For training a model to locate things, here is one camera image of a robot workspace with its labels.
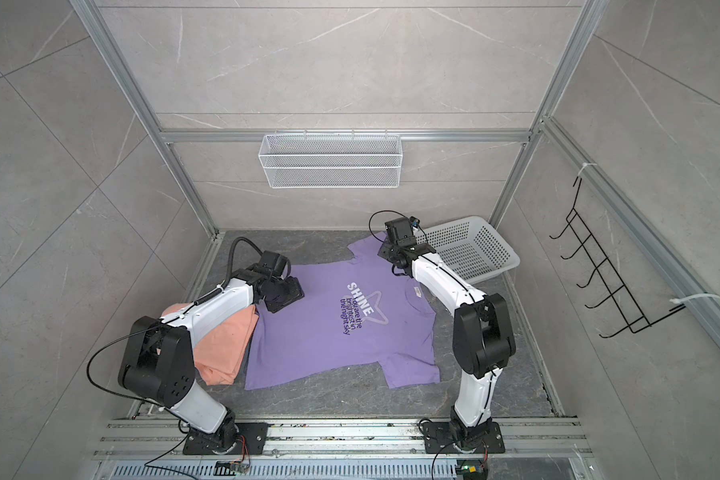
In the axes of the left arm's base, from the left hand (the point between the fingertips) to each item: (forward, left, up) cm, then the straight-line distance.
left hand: (299, 289), depth 91 cm
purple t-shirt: (-6, -18, -10) cm, 21 cm away
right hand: (+11, -29, +7) cm, 31 cm away
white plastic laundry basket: (+23, -64, -8) cm, 69 cm away
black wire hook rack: (-22, -75, +23) cm, 82 cm away
